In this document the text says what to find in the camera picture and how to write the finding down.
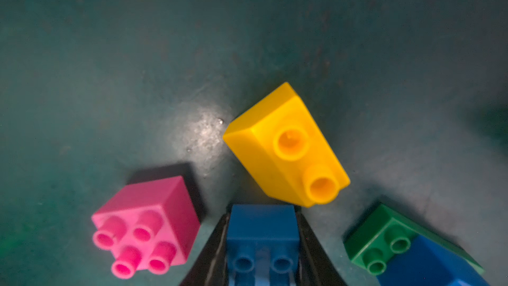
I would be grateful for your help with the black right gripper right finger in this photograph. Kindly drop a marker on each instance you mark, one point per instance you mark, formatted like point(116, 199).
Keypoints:
point(315, 267)

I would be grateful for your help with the dark green long lego brick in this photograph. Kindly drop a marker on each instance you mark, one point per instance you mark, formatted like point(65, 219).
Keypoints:
point(385, 233)

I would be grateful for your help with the blue lego brick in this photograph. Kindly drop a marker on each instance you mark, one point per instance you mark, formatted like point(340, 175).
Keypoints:
point(427, 263)
point(262, 245)

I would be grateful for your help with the yellow lego brick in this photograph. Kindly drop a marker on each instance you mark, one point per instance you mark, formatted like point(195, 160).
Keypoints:
point(283, 149)

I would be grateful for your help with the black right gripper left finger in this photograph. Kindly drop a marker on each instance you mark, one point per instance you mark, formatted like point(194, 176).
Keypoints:
point(210, 268)

